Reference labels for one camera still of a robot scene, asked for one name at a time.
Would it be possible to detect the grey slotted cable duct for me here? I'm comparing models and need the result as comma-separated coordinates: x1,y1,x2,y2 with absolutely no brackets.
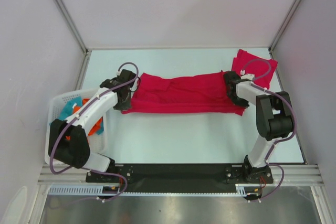
48,183,263,196

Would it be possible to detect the folded magenta t shirt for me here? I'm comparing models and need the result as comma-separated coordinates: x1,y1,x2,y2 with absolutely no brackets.
231,49,278,89

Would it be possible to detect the white plastic laundry basket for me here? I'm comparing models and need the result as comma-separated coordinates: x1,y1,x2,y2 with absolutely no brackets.
43,87,109,166

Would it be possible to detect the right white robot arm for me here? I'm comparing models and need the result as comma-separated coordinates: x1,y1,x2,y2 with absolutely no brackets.
223,71,297,183

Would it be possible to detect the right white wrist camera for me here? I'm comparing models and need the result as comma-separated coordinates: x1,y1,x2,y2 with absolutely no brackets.
240,70,255,81

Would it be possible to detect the magenta t shirt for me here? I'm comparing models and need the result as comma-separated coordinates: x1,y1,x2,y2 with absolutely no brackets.
121,71,245,116
231,49,278,89

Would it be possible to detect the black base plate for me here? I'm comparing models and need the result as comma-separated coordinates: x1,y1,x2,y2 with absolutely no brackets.
86,163,274,194

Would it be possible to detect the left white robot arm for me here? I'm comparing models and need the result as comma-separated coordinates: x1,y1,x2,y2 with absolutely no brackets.
48,69,139,182

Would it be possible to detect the teal t shirt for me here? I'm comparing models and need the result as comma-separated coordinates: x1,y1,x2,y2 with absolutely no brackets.
46,97,104,138

